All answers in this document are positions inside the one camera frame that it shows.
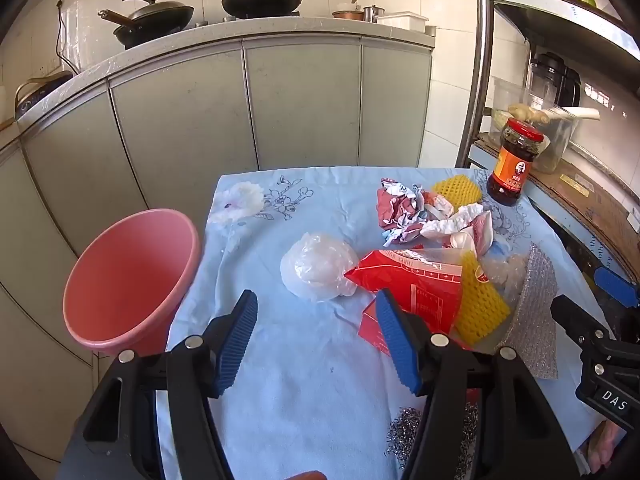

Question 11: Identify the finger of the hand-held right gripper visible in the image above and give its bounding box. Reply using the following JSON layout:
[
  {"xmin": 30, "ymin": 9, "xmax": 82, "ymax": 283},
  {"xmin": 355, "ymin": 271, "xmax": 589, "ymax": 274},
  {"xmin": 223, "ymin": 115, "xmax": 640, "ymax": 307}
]
[
  {"xmin": 550, "ymin": 295, "xmax": 613, "ymax": 351},
  {"xmin": 594, "ymin": 265, "xmax": 640, "ymax": 311}
]

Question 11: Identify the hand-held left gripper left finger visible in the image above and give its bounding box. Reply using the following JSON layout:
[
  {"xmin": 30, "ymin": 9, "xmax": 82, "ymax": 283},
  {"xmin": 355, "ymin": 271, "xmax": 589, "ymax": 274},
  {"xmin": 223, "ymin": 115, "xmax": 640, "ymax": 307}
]
[{"xmin": 80, "ymin": 289, "xmax": 259, "ymax": 480}]

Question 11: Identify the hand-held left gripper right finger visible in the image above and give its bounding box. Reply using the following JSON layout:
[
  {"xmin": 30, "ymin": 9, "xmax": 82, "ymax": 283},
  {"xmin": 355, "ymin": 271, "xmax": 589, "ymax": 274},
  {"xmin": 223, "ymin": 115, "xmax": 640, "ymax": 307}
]
[{"xmin": 374, "ymin": 287, "xmax": 581, "ymax": 480}]

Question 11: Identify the red snack packet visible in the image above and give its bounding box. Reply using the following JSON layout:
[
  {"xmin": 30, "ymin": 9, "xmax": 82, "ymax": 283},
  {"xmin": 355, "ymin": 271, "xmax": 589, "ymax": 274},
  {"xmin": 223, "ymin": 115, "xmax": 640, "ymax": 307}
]
[{"xmin": 344, "ymin": 247, "xmax": 481, "ymax": 336}]

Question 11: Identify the pink plastic bin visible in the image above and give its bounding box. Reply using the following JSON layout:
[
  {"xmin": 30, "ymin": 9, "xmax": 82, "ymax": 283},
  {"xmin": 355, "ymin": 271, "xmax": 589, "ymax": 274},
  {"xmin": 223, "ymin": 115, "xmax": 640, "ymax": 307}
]
[{"xmin": 62, "ymin": 208, "xmax": 202, "ymax": 358}]

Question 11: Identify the red white wrapper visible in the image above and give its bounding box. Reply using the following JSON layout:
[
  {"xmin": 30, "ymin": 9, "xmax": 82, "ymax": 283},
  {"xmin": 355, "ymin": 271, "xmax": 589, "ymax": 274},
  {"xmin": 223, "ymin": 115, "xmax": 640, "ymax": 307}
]
[{"xmin": 376, "ymin": 177, "xmax": 431, "ymax": 246}]

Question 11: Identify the person's right hand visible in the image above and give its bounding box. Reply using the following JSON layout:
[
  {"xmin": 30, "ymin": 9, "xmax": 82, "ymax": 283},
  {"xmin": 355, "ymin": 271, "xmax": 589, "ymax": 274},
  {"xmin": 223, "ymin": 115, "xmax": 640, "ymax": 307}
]
[{"xmin": 587, "ymin": 422, "xmax": 626, "ymax": 476}]

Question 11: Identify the silver bubble foil sheet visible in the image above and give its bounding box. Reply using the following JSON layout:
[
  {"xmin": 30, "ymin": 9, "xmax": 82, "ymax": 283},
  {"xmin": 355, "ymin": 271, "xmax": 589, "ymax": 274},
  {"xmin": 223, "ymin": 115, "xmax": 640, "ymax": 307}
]
[{"xmin": 495, "ymin": 242, "xmax": 560, "ymax": 381}]

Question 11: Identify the clear crumpled plastic film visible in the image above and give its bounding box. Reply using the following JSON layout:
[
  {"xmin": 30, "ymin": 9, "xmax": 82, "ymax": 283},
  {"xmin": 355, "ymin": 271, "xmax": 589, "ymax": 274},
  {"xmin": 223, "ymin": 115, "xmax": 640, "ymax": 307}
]
[{"xmin": 480, "ymin": 252, "xmax": 527, "ymax": 307}]

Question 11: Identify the large yellow foam net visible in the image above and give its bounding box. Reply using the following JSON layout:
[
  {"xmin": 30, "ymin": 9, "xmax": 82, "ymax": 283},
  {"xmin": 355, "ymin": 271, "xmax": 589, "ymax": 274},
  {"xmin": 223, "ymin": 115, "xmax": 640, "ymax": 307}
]
[{"xmin": 452, "ymin": 250, "xmax": 512, "ymax": 346}]

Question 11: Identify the steel wool scrubber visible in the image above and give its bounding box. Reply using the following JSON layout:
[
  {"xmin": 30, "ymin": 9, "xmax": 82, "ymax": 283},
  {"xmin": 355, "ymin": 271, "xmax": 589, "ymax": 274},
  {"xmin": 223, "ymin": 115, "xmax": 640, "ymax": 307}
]
[{"xmin": 385, "ymin": 404, "xmax": 482, "ymax": 472}]

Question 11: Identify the light blue floral tablecloth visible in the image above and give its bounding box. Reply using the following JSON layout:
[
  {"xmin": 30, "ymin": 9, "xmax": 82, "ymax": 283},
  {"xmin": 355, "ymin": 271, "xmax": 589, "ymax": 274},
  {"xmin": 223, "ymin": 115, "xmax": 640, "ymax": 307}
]
[{"xmin": 75, "ymin": 166, "xmax": 611, "ymax": 480}]

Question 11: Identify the white crumpled plastic bag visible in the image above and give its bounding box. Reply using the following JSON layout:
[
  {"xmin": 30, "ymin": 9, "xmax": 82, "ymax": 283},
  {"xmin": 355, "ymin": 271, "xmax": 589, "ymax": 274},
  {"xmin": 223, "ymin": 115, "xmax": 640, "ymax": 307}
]
[{"xmin": 280, "ymin": 232, "xmax": 361, "ymax": 303}]

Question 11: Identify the pink white crumpled paper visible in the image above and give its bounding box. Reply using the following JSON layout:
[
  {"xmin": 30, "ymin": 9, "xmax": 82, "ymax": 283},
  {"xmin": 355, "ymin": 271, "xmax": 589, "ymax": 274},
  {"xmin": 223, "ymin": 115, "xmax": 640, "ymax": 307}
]
[{"xmin": 449, "ymin": 210, "xmax": 497, "ymax": 262}]

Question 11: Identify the orange white crumpled wrapper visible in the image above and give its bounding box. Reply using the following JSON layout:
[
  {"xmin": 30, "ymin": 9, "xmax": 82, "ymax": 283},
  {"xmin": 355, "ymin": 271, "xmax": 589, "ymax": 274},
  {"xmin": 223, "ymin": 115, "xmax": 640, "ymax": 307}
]
[{"xmin": 424, "ymin": 192, "xmax": 455, "ymax": 218}]

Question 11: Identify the chili sauce jar red lid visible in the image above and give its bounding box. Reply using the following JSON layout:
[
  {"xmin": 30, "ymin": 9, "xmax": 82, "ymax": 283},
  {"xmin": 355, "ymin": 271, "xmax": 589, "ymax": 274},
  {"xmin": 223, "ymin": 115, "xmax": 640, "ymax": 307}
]
[{"xmin": 486, "ymin": 119, "xmax": 546, "ymax": 207}]

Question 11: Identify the clear plastic container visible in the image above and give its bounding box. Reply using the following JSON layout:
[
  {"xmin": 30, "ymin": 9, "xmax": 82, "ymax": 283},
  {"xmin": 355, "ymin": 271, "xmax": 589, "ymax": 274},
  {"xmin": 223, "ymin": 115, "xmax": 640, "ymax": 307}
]
[{"xmin": 490, "ymin": 76, "xmax": 578, "ymax": 175}]

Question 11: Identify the small yellow foam net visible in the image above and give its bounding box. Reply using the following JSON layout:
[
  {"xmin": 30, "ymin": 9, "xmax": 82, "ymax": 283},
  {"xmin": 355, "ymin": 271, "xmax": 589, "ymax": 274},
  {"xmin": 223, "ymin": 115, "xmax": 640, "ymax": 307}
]
[{"xmin": 431, "ymin": 174, "xmax": 483, "ymax": 208}]

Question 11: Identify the white leek stalk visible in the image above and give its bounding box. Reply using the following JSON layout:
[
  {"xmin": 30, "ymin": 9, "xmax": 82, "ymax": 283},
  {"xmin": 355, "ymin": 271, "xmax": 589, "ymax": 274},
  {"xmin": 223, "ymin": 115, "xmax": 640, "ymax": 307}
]
[{"xmin": 547, "ymin": 106, "xmax": 601, "ymax": 122}]

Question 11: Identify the ginger root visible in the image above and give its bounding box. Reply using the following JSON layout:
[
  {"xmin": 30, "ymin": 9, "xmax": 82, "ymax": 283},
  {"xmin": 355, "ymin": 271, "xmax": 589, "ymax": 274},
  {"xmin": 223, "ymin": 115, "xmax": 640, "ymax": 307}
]
[{"xmin": 507, "ymin": 104, "xmax": 548, "ymax": 125}]

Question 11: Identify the grey kitchen counter cabinet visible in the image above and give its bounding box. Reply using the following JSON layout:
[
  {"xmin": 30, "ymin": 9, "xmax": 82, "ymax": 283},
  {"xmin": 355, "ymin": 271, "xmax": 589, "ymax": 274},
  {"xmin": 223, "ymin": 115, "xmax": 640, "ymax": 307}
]
[{"xmin": 0, "ymin": 16, "xmax": 435, "ymax": 461}]

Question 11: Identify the metal shelf rack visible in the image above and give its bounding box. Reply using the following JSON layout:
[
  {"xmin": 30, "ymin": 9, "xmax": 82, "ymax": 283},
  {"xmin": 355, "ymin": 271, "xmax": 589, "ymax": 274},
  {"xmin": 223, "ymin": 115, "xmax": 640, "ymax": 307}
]
[{"xmin": 455, "ymin": 0, "xmax": 640, "ymax": 281}]

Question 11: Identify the white rectangular container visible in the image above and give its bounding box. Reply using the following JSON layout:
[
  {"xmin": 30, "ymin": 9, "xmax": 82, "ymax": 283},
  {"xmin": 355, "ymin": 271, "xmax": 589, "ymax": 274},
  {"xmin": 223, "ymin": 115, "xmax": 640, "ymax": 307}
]
[{"xmin": 375, "ymin": 11, "xmax": 430, "ymax": 33}]

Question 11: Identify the black wok with lid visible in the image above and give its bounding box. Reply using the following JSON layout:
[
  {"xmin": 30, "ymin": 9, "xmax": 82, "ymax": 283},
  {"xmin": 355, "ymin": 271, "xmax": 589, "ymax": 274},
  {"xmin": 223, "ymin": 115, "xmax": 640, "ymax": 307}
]
[{"xmin": 97, "ymin": 0, "xmax": 195, "ymax": 51}]

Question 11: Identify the black power cable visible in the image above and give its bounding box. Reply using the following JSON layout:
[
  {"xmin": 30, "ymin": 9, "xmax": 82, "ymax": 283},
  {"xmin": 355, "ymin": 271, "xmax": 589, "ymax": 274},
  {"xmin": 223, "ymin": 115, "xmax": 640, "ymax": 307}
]
[{"xmin": 56, "ymin": 0, "xmax": 81, "ymax": 76}]

